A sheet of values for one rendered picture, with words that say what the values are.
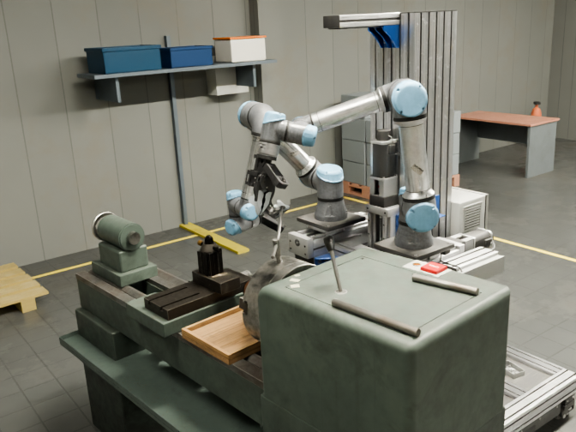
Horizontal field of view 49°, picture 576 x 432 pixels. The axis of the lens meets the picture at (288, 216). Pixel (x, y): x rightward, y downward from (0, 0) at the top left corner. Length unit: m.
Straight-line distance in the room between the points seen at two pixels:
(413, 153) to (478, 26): 7.52
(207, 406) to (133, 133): 4.09
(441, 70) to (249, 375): 1.42
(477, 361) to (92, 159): 4.92
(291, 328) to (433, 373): 0.44
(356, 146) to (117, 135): 2.76
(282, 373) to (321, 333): 0.26
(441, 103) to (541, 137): 5.93
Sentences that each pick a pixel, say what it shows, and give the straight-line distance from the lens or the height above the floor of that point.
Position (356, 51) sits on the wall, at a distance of 7.95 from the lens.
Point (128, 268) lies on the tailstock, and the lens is 3.10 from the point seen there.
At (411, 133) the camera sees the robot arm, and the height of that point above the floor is 1.63.
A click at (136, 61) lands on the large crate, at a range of 5.74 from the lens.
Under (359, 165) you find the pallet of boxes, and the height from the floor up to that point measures 0.38.
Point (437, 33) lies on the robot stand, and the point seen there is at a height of 1.94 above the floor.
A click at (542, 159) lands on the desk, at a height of 0.20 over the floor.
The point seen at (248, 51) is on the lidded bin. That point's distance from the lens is 6.33.
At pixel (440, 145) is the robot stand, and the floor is 1.49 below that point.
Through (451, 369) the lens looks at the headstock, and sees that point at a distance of 1.76.
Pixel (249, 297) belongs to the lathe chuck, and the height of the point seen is 1.14.
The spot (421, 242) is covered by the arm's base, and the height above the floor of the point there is 1.19.
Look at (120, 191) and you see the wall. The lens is 6.41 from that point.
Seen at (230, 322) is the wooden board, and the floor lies 0.88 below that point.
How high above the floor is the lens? 2.01
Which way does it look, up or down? 17 degrees down
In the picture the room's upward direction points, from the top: 3 degrees counter-clockwise
